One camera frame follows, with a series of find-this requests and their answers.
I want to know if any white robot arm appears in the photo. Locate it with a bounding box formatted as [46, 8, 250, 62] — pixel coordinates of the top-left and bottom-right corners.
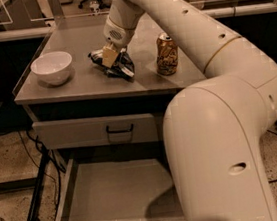
[103, 0, 277, 221]

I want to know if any orange soda can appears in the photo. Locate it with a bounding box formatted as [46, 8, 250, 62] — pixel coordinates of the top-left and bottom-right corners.
[156, 32, 179, 76]

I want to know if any clear water bottle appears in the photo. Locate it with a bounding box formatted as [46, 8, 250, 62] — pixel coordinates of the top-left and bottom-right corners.
[89, 1, 100, 15]

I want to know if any white ceramic bowl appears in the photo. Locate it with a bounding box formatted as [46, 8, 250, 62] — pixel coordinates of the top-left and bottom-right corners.
[30, 51, 73, 86]

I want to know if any blue chip bag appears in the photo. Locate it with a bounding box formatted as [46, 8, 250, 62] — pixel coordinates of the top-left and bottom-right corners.
[88, 48, 135, 81]

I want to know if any white horizontal rail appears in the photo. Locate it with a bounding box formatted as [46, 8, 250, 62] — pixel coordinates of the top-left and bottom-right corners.
[0, 2, 277, 42]

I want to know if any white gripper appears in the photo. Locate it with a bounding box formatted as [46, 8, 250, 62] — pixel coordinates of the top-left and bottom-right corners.
[102, 15, 136, 68]

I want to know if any black metal frame leg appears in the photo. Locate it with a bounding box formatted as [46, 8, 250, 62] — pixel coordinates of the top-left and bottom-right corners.
[27, 148, 49, 221]

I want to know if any grey drawer cabinet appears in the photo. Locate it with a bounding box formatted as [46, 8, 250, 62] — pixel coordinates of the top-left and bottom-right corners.
[15, 15, 204, 163]

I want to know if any closed upper grey drawer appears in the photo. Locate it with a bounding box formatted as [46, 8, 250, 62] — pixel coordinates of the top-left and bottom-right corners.
[33, 113, 163, 149]

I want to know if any open middle grey drawer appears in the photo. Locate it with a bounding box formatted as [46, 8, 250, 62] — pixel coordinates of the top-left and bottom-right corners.
[55, 158, 185, 221]

